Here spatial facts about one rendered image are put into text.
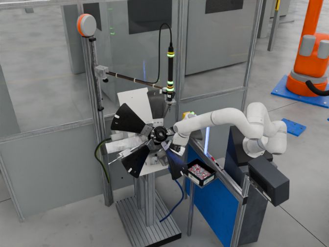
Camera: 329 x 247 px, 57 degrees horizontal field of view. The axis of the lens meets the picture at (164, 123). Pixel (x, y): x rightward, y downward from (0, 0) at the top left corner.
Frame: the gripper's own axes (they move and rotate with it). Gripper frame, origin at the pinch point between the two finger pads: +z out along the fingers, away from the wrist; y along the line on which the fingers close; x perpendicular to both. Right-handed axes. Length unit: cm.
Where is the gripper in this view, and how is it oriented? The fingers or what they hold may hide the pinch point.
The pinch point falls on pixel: (176, 147)
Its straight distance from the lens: 220.9
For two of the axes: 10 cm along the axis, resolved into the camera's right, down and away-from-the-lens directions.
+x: 0.3, 7.0, -7.1
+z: -2.9, 6.9, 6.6
